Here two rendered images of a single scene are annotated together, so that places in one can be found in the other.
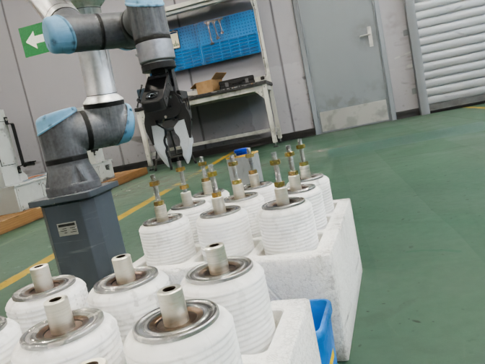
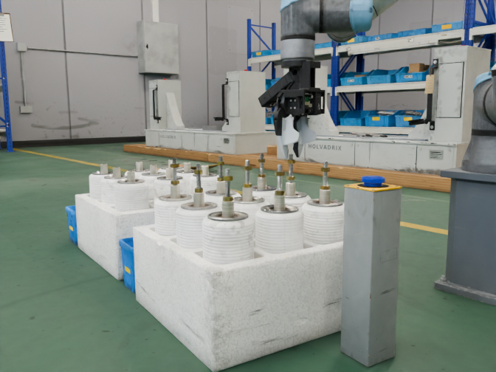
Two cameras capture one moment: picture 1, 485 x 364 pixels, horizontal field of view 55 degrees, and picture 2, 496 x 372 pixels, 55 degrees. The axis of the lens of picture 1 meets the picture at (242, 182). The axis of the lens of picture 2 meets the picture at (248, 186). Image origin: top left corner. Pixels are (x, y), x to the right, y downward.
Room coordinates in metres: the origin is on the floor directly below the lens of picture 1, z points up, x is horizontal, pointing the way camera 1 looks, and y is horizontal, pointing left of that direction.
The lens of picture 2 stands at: (1.58, -0.80, 0.44)
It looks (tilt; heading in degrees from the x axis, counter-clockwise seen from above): 9 degrees down; 128
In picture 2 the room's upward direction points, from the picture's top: straight up
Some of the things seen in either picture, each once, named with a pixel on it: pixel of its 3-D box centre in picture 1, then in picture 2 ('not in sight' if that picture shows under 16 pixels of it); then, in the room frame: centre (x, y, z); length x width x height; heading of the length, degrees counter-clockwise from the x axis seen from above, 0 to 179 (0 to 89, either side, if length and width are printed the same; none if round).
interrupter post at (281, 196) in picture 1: (281, 196); (175, 192); (0.79, -0.06, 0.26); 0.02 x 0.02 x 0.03
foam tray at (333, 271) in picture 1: (255, 272); (248, 271); (0.94, 0.01, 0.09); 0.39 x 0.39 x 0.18; 71
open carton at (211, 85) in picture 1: (209, 84); not in sight; (5.87, 0.16, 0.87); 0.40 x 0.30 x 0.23; 65
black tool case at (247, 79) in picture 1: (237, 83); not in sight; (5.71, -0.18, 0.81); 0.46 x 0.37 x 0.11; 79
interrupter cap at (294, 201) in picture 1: (283, 204); (175, 198); (0.79, -0.06, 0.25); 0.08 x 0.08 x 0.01
